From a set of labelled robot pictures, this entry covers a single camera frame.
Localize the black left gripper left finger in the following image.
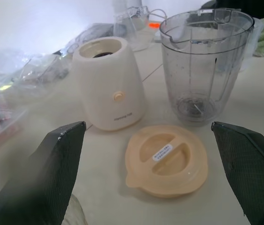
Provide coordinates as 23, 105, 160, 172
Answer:
0, 121, 87, 225

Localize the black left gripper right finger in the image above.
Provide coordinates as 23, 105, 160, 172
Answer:
211, 121, 264, 225

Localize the peach blender jar lid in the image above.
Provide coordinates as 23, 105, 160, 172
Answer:
125, 125, 209, 198

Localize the cream blender motor base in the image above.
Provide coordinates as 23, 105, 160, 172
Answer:
72, 36, 146, 132

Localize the crumpled clear plastic bag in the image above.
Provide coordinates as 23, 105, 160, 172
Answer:
0, 22, 114, 99

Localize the clear plastic blender jar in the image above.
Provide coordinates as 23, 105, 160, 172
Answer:
159, 7, 256, 127

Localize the clear plastic container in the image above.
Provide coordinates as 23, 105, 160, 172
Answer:
239, 17, 264, 73

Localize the dark object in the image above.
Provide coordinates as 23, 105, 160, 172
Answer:
202, 0, 264, 20

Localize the clear plastic measuring cup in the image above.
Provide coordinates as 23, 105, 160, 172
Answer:
112, 6, 154, 52

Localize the white power cable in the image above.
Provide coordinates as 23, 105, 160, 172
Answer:
147, 8, 168, 19

